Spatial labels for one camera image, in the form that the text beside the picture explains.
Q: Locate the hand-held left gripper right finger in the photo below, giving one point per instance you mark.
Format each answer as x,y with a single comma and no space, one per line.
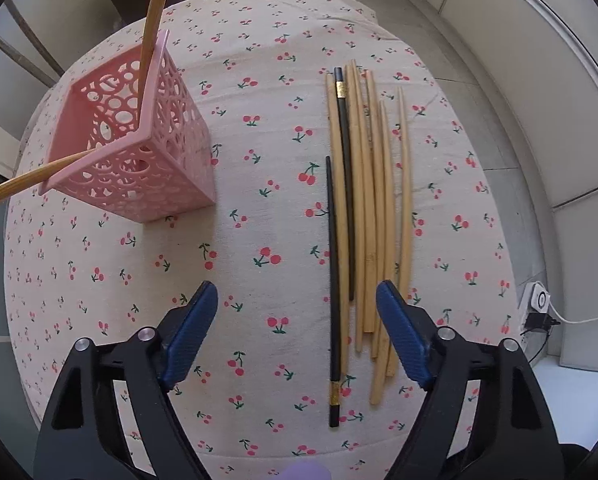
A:
404,330

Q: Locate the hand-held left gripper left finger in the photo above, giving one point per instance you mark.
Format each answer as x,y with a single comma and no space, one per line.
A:
194,330

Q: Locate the black chopstick gold band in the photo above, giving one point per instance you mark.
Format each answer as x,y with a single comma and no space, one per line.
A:
345,160
333,285

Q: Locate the bamboo chopstick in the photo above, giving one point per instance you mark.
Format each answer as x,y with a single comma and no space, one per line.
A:
335,135
379,185
368,185
154,10
390,185
357,185
19,182

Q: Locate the pink perforated utensil basket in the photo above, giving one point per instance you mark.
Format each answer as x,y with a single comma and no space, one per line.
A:
179,160

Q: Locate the white power adapter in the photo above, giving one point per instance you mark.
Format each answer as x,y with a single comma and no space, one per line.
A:
534,300

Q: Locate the black plug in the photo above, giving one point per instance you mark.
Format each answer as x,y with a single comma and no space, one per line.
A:
539,321

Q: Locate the purple rounded object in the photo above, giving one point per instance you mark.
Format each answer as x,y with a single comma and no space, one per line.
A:
304,472

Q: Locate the cherry print tablecloth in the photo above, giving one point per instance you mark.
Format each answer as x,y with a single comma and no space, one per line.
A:
279,135

